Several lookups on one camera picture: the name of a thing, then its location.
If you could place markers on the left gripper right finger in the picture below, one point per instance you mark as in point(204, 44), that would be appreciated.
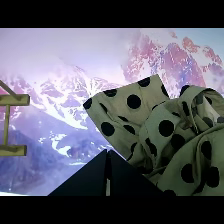
point(128, 181)

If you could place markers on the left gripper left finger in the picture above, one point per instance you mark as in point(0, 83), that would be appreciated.
point(90, 180)

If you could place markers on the white black-dotted shirt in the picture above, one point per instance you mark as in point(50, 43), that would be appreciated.
point(181, 146)

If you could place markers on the brown clothes hanger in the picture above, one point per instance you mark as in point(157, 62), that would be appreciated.
point(13, 99)

